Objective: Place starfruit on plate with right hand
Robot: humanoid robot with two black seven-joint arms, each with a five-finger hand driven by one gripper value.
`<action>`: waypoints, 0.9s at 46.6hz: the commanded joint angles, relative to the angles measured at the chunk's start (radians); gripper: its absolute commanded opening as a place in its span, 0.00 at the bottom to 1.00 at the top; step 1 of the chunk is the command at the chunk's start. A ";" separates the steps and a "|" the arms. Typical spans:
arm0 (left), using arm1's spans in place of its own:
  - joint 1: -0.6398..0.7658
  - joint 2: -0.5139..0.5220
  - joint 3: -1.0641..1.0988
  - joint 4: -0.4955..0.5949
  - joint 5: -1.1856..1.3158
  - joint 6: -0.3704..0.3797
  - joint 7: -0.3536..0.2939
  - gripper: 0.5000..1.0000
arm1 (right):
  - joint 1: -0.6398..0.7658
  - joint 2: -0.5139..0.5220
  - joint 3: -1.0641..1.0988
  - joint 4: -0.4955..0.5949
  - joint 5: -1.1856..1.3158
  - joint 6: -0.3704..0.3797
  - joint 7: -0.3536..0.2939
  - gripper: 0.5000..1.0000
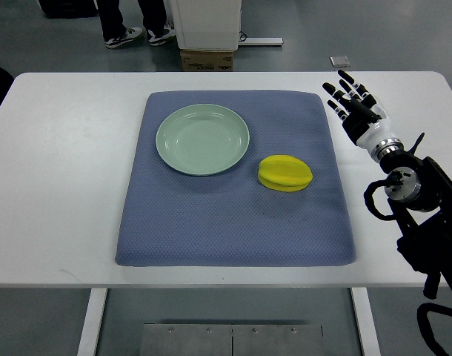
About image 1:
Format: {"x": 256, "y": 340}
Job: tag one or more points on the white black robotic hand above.
{"x": 363, "y": 118}

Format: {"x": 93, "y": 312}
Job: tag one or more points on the yellow starfruit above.
{"x": 284, "y": 173}

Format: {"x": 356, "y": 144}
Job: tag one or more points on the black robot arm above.
{"x": 417, "y": 195}

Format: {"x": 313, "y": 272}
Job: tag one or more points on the light green plate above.
{"x": 202, "y": 139}

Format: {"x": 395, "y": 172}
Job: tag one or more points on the grey floor socket cover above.
{"x": 339, "y": 61}

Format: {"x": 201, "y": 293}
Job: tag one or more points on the cardboard box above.
{"x": 206, "y": 61}

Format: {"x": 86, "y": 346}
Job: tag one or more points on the white table leg right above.
{"x": 364, "y": 321}

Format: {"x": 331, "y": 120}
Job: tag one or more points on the white table leg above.
{"x": 92, "y": 322}
{"x": 364, "y": 321}

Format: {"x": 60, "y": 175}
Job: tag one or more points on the blue quilted mat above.
{"x": 231, "y": 219}

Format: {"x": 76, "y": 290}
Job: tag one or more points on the person's right sneaker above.
{"x": 163, "y": 36}

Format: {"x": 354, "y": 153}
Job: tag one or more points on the person's sneaker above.
{"x": 163, "y": 36}
{"x": 130, "y": 34}

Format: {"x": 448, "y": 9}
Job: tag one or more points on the person's dark trousers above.
{"x": 152, "y": 14}

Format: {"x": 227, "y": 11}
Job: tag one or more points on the person's left sneaker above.
{"x": 130, "y": 34}

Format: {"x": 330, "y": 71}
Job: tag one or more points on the white table leg left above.
{"x": 92, "y": 322}

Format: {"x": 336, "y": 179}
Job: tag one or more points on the black object top left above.
{"x": 68, "y": 9}

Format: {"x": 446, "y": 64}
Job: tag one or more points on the white floor rail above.
{"x": 261, "y": 42}

